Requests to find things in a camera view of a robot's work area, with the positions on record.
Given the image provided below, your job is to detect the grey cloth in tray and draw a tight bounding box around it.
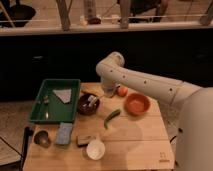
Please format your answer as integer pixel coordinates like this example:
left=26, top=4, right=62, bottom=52
left=53, top=89, right=72, bottom=104

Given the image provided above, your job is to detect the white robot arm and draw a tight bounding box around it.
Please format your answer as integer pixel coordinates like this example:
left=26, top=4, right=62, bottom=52
left=96, top=52, right=213, bottom=171

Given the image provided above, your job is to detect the dark metal cup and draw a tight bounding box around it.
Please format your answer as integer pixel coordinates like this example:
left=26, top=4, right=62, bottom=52
left=34, top=130, right=51, bottom=148

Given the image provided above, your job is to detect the green pepper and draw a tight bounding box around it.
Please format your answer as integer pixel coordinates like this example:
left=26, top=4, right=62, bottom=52
left=104, top=109, right=121, bottom=129

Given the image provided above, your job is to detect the purple bowl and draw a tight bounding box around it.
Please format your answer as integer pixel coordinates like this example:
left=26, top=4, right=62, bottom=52
left=77, top=93, right=100, bottom=115

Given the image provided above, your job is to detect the orange bowl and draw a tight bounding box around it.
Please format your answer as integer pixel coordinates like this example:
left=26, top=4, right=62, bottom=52
left=124, top=93, right=150, bottom=116

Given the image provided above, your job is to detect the black clamp post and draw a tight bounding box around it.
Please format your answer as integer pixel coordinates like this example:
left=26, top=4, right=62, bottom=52
left=19, top=127, right=34, bottom=171

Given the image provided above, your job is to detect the green plastic tray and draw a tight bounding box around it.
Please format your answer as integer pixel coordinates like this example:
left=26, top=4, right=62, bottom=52
left=29, top=79, right=81, bottom=124

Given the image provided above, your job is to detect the white handled brush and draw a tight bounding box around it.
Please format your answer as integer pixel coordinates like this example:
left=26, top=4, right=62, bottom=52
left=88, top=95, right=102, bottom=106

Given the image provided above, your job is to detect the blue sponge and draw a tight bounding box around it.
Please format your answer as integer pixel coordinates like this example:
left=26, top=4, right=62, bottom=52
left=55, top=123, right=73, bottom=145

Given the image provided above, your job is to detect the orange tomato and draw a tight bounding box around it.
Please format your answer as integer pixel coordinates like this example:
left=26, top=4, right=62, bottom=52
left=116, top=86, right=128, bottom=97

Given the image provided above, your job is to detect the metal spoon in tray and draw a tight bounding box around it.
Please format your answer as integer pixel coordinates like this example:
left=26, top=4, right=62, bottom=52
left=43, top=95, right=50, bottom=119

